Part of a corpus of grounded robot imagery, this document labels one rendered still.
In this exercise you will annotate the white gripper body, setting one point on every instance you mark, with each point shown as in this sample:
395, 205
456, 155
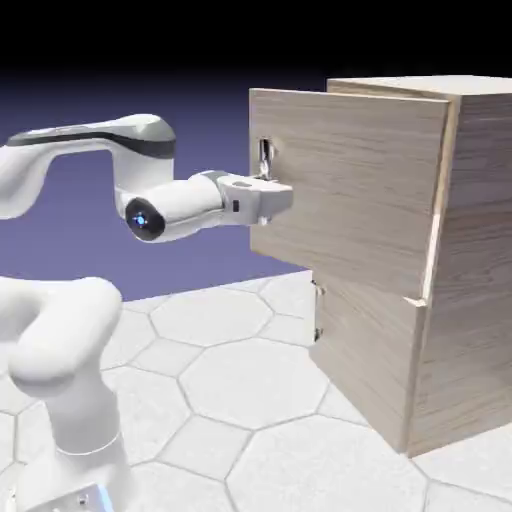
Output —
276, 198

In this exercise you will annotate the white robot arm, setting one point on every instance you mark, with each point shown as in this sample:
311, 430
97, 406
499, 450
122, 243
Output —
160, 204

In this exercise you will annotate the light wood cabinet door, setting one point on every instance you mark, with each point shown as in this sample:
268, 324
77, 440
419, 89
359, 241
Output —
352, 180
368, 360

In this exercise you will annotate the light wood cabinet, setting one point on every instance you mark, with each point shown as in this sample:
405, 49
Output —
480, 280

